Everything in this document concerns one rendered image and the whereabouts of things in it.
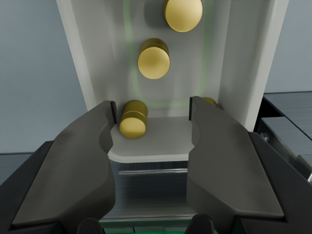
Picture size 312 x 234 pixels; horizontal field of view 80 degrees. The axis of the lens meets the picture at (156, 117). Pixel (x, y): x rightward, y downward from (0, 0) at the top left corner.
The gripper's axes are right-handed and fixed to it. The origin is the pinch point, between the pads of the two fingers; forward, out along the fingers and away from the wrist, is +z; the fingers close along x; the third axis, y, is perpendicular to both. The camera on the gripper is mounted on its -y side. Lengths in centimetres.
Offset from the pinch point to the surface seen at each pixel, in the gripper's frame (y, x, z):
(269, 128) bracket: 7.0, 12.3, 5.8
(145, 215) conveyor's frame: 16.4, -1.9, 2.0
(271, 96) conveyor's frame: 6.9, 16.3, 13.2
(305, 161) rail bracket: 6.2, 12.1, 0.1
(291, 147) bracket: 6.9, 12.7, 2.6
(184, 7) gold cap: -4.9, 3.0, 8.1
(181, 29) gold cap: -3.1, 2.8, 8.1
